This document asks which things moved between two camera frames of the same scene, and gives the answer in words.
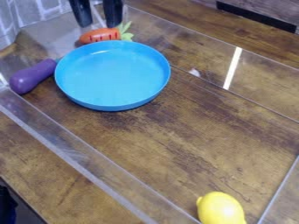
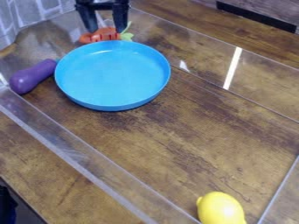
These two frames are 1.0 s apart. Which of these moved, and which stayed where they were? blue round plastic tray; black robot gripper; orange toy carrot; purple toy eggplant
Moved: black robot gripper
Stayed: orange toy carrot; blue round plastic tray; purple toy eggplant
